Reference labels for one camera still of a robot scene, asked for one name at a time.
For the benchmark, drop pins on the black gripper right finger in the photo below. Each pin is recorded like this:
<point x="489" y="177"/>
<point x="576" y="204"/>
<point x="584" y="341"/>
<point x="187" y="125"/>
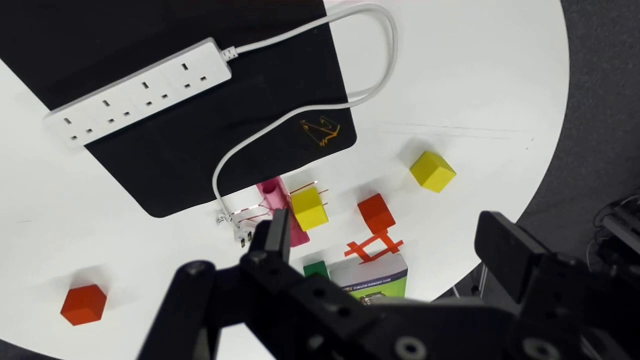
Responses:
<point x="506" y="253"/>

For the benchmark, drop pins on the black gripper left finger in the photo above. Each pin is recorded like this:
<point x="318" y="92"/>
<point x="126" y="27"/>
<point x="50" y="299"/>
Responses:
<point x="281" y="240"/>

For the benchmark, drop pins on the black placemat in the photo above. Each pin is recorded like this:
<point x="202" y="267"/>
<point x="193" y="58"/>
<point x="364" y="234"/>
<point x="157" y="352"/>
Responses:
<point x="172" y="152"/>

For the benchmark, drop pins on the yellow cube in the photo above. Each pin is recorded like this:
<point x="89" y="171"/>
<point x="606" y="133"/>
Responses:
<point x="433" y="171"/>
<point x="309" y="208"/>

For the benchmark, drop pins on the green cube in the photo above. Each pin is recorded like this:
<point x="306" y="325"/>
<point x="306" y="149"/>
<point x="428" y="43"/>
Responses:
<point x="316" y="268"/>

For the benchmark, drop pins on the orange ladder-shaped piece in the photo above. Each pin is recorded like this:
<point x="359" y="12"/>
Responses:
<point x="372" y="245"/>

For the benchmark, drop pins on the green book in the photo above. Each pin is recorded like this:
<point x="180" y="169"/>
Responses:
<point x="370" y="276"/>

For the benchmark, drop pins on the red cube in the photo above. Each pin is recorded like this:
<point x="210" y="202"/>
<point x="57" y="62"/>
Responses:
<point x="82" y="304"/>

